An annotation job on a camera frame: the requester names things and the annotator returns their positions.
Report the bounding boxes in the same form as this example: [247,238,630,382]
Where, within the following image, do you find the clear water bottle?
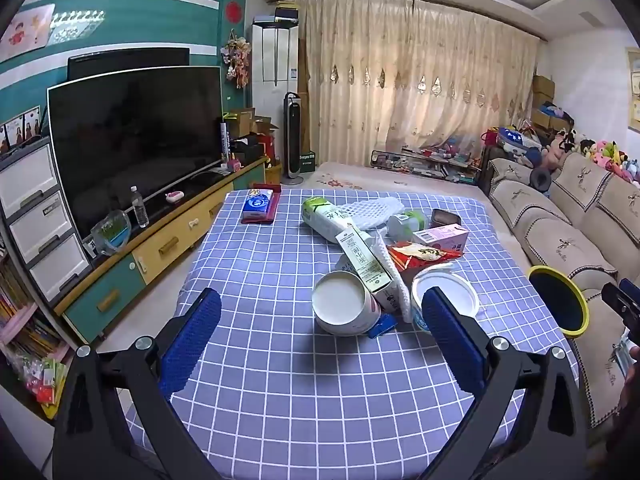
[130,185,150,229]

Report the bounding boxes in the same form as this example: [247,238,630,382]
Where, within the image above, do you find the brown wallet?
[431,208,462,229]

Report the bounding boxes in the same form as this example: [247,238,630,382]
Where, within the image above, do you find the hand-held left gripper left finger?
[52,287,222,480]

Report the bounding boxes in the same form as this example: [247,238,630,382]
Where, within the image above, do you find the artificial flower wall decoration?
[221,30,252,89]

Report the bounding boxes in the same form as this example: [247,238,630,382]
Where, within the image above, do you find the long white foam net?
[374,232,414,324]

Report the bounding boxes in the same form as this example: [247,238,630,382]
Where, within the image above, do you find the red snack packet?
[387,241,464,274]

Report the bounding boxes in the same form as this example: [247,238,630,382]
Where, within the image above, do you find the large black television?
[47,66,224,262]

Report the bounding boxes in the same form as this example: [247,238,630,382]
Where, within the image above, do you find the beige sofa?
[479,151,640,431]

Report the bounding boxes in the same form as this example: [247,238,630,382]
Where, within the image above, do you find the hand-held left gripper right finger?
[417,286,586,480]

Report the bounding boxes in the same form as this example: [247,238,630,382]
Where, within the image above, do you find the white paper bowl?
[311,270,382,336]

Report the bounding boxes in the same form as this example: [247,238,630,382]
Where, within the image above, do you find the framed photos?
[0,105,42,154]

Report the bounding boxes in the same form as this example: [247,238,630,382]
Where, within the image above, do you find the badminton tube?
[218,117,232,164]

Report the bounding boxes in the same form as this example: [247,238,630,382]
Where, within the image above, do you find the open cardboard box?
[224,107,280,162]

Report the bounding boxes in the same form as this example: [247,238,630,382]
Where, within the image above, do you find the row of stuffed toys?
[542,129,640,187]

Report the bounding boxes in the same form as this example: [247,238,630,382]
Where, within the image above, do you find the stack of cardboard boxes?
[530,74,572,132]

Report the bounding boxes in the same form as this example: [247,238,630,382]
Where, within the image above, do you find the blue wrapper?
[367,314,397,339]

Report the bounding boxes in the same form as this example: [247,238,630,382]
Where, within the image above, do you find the beige curtain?
[299,0,542,173]

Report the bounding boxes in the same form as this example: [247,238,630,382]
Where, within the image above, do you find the black tower fan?
[281,91,304,186]

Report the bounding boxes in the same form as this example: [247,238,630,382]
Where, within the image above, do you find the black yellow-rimmed trash bin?
[526,266,590,337]

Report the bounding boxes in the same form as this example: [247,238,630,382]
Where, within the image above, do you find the green and white carton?
[301,196,352,242]

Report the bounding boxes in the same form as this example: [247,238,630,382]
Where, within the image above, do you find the white drawer unit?
[0,135,94,307]

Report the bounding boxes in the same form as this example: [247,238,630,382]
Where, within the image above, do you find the pink box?
[412,224,470,254]

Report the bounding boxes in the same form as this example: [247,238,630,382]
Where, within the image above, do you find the wall poster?
[0,3,56,62]

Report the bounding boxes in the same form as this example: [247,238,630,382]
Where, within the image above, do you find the yellow and teal TV cabinet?
[54,155,271,342]

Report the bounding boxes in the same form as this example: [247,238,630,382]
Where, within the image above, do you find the floral floor mattress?
[299,161,490,202]

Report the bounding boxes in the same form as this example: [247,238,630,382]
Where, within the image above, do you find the white round lid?
[411,265,480,332]

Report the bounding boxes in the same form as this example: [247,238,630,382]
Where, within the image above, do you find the white carton with green label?
[334,227,394,294]

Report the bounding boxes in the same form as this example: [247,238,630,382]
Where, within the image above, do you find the clear glass bowl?
[91,208,132,257]

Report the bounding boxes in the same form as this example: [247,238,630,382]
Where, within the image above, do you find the blue tissue pack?
[242,189,275,221]

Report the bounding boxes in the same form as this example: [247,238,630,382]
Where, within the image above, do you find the framed wall painting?
[625,47,640,134]

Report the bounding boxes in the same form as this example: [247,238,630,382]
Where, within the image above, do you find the person's right hand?
[620,345,640,417]

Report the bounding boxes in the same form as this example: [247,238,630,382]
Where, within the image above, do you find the low glass shelf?
[369,145,482,184]

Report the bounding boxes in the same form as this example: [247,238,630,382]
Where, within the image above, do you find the green and white cup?
[387,210,429,242]

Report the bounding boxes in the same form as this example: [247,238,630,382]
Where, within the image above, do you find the shelf of books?
[0,250,72,422]

